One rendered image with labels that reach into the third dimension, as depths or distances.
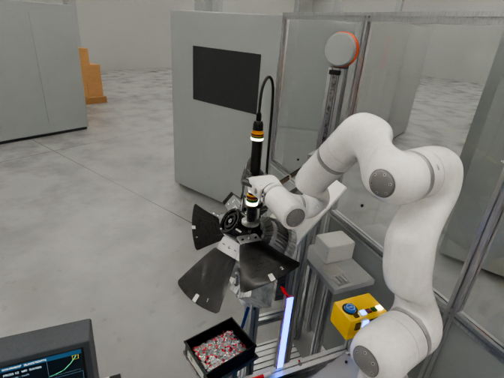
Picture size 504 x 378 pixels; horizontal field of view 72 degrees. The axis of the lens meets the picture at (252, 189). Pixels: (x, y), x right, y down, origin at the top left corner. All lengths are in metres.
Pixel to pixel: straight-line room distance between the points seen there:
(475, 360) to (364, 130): 1.13
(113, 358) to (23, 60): 5.07
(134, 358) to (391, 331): 1.95
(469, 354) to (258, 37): 2.78
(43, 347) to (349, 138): 0.84
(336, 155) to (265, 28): 2.60
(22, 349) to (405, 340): 0.85
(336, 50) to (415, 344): 1.33
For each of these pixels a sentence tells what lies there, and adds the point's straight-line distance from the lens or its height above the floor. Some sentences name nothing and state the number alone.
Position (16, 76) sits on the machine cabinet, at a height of 1.00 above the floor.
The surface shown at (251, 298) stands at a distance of 1.43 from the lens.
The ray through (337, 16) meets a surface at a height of 2.03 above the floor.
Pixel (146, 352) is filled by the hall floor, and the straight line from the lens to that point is 2.57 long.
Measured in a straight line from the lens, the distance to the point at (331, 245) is 1.84.
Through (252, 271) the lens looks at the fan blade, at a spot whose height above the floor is 1.18.
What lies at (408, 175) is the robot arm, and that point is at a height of 1.74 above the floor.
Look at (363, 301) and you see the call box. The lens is 1.39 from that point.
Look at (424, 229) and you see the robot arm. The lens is 0.77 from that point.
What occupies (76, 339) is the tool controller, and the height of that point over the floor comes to 1.25.
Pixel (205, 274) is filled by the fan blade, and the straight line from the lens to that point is 1.47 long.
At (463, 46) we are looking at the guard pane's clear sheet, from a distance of 1.52.
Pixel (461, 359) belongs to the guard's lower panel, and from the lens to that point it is 1.71.
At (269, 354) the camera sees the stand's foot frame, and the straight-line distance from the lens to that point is 2.45.
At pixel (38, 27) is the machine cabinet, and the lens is 6.71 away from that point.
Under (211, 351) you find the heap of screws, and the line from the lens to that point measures 1.44.
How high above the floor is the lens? 1.95
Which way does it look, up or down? 25 degrees down
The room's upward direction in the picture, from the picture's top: 4 degrees clockwise
